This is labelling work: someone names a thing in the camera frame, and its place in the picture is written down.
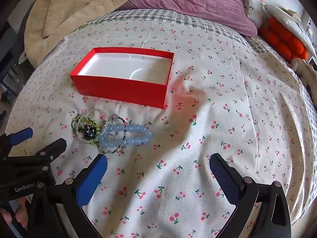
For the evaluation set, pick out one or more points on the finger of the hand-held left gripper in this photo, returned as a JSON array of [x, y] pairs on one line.
[[22, 135], [50, 150]]

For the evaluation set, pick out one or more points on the purple quilt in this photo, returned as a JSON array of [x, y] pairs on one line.
[[198, 2]]

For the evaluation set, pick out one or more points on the cream fleece blanket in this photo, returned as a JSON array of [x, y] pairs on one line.
[[62, 17]]

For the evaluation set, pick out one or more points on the person's left hand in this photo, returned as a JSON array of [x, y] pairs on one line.
[[21, 214]]

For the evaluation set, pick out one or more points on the dark blue flower hair clip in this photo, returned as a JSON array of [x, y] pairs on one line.
[[88, 132]]

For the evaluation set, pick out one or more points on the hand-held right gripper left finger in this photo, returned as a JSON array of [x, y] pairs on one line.
[[91, 181]]

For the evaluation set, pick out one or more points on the dark metal clasp charm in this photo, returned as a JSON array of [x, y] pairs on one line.
[[73, 124]]

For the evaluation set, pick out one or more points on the red cardboard box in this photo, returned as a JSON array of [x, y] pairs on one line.
[[118, 89]]

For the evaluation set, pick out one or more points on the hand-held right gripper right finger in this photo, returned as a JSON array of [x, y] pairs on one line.
[[224, 178]]

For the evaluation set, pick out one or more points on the orange plush cushion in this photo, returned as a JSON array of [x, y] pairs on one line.
[[279, 37]]

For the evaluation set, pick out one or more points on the grey chair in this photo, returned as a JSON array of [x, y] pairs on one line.
[[10, 79]]

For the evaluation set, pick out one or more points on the cherry print bed sheet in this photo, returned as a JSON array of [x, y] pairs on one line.
[[198, 129]]

